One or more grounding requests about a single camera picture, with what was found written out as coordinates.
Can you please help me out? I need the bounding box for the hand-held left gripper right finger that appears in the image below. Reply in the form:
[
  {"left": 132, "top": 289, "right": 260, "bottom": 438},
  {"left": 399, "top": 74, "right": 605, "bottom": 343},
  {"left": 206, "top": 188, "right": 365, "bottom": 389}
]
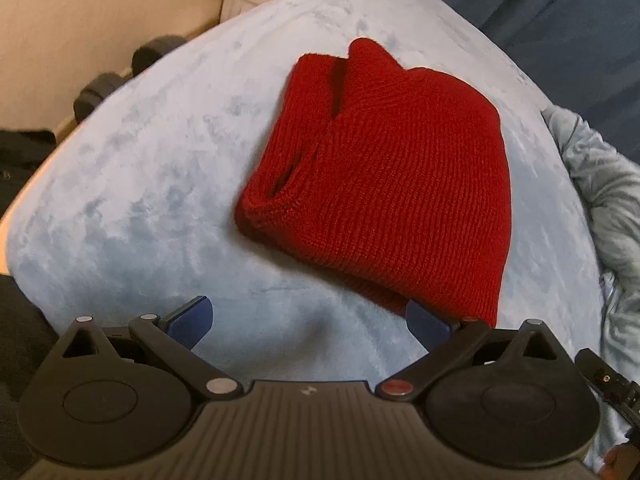
[{"left": 375, "top": 300, "right": 573, "bottom": 403}]

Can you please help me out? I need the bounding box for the grey-blue crumpled blanket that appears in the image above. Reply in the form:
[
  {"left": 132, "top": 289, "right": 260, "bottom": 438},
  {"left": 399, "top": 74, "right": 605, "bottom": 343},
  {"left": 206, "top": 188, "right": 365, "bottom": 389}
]
[{"left": 542, "top": 105, "right": 640, "bottom": 391}]

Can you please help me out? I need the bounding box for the black dumbbell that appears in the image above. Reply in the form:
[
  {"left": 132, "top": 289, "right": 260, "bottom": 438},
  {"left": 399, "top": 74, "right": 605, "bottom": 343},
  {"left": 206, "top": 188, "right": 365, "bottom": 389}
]
[{"left": 73, "top": 35, "right": 188, "bottom": 120}]

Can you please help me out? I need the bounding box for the dark blue curtain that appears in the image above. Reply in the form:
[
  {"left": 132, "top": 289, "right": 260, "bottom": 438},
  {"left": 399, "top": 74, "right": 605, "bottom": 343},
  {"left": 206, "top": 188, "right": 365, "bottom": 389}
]
[{"left": 360, "top": 0, "right": 640, "bottom": 166}]

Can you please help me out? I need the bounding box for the red knitted beanie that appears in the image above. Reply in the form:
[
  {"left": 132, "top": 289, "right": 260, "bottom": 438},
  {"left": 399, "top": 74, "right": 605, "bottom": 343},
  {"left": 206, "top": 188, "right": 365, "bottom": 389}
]
[{"left": 234, "top": 37, "right": 513, "bottom": 330}]

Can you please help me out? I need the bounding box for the light blue fleece bed blanket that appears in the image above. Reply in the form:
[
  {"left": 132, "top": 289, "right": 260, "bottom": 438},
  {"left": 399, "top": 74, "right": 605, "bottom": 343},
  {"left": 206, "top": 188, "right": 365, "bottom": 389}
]
[{"left": 0, "top": 0, "right": 613, "bottom": 471}]

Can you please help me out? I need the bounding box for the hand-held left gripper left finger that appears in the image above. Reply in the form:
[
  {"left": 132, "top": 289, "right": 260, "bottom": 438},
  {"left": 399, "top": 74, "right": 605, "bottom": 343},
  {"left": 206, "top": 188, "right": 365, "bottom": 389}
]
[{"left": 50, "top": 296, "right": 246, "bottom": 403}]

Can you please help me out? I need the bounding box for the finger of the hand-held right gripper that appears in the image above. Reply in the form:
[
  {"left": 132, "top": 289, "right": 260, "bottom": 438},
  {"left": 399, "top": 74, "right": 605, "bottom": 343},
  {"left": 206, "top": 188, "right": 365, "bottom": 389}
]
[{"left": 574, "top": 348, "right": 640, "bottom": 433}]

